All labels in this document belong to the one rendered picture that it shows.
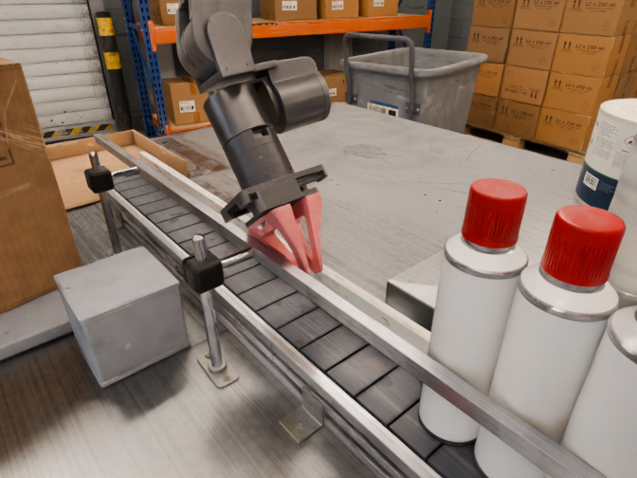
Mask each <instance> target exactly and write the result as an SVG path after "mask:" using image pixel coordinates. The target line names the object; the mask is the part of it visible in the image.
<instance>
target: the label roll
mask: <svg viewBox="0 0 637 478"><path fill-rule="evenodd" d="M636 134H637V99H620V100H612V101H605V102H603V103H602V104H601V106H600V109H599V112H598V116H597V119H596V122H595V125H594V128H593V131H592V134H591V140H590V143H589V147H588V150H587V153H586V156H585V159H584V162H583V165H582V169H581V172H580V175H579V178H578V181H577V184H576V188H575V191H574V196H575V198H576V199H577V201H578V202H579V203H580V204H581V205H584V206H591V207H596V208H599V209H603V210H606V211H607V210H608V209H609V207H610V203H611V200H612V198H613V196H614V193H615V190H616V187H617V184H618V181H619V178H620V175H621V173H622V170H623V168H624V165H625V163H626V160H627V158H628V153H629V150H630V146H631V143H632V141H633V137H634V136H635V135H636Z"/></svg>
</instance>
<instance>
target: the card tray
mask: <svg viewBox="0 0 637 478"><path fill-rule="evenodd" d="M103 136H105V137H106V138H108V139H110V140H111V141H113V142H114V143H116V145H118V146H119V147H121V148H122V149H124V150H125V151H126V152H128V153H129V154H131V155H132V156H134V157H136V158H137V159H139V160H140V157H139V153H140V152H146V153H148V154H149V155H151V156H153V157H155V158H156V159H158V160H159V161H161V162H163V163H164V164H166V165H167V166H169V167H170V168H172V169H174V170H175V171H177V172H178V173H180V174H182V175H183V176H185V177H186V178H187V179H189V178H190V175H189V169H188V162H187V160H186V159H184V158H182V157H181V156H178V155H176V154H175V153H173V152H171V151H169V150H168V149H166V148H164V147H162V146H161V145H159V144H157V143H156V142H154V141H152V140H150V139H149V138H146V137H144V136H143V135H141V134H140V133H138V132H137V131H135V130H128V131H122V132H117V133H112V134H107V135H103ZM46 148H47V151H48V154H49V158H50V161H51V164H52V167H53V171H54V174H55V176H56V180H57V183H58V186H59V189H60V193H61V196H62V199H63V202H64V207H65V210H66V211H70V210H73V209H77V208H80V207H84V206H88V205H91V204H95V203H99V202H100V197H99V194H98V193H93V192H92V191H91V190H90V189H89V188H88V186H87V183H86V179H85V175H84V170H85V169H89V168H92V167H91V163H90V159H89V156H88V154H89V152H92V151H95V152H97V153H98V155H99V159H100V166H102V165H103V166H105V167H106V168H108V169H109V170H110V171H111V172H115V171H119V170H123V169H128V168H130V167H129V166H127V165H126V164H124V163H123V162H122V161H120V160H119V159H118V158H116V157H115V156H113V155H112V154H110V153H109V152H108V151H106V150H105V149H104V148H102V147H101V146H100V145H98V143H96V141H95V138H94V137H91V138H82V139H76V140H71V141H66V142H61V143H55V144H50V145H46Z"/></svg>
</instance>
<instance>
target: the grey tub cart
mask: <svg viewBox="0 0 637 478"><path fill-rule="evenodd" d="M349 38H362V39H373V40H384V41H395V42H405V43H407V44H408V46H409V47H399V48H395V49H390V50H385V51H380V52H375V53H370V54H364V55H359V56H354V57H349V58H348V45H347V41H348V39H349ZM342 46H343V59H342V60H341V61H340V66H342V67H344V73H345V78H346V83H347V92H345V102H347V104H350V105H353V106H357V107H361V108H365V109H369V110H372V111H375V112H379V113H383V114H387V115H391V116H395V117H398V118H401V119H405V120H412V121H416V122H420V123H423V124H426V125H430V126H434V127H438V128H442V129H446V130H448V131H452V132H456V133H460V134H463V133H464V128H465V125H466V121H467V117H468V112H469V108H470V104H471V101H472V97H473V93H474V88H475V84H476V80H477V77H478V73H479V69H480V65H481V64H482V63H485V62H487V58H488V57H487V55H486V54H482V53H475V52H464V51H454V50H443V49H432V48H421V47H414V43H413V41H412V40H411V39H410V38H409V37H406V36H394V35H383V34H371V33H358V32H348V33H346V34H345V35H344V37H343V40H342Z"/></svg>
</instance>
